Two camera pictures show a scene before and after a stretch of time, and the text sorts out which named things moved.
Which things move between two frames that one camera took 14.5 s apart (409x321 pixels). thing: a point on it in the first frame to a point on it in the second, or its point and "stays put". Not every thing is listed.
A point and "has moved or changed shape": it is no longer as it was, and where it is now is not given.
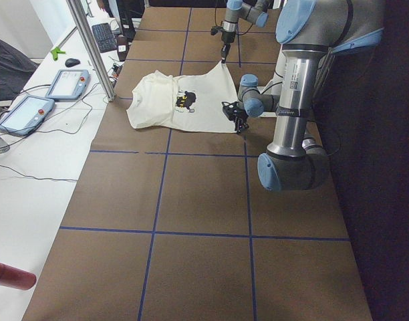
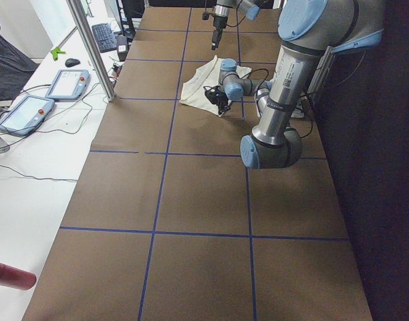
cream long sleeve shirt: x=188 y=103 has moved or changed shape
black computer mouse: x=71 y=62 stays put
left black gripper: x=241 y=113 to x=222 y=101
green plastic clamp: x=55 y=51 stays put
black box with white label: x=122 y=46 stays put
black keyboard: x=104 y=37 stays put
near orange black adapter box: x=117 y=69 stays put
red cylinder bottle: x=3 y=273 stays put
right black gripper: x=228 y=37 to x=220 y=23
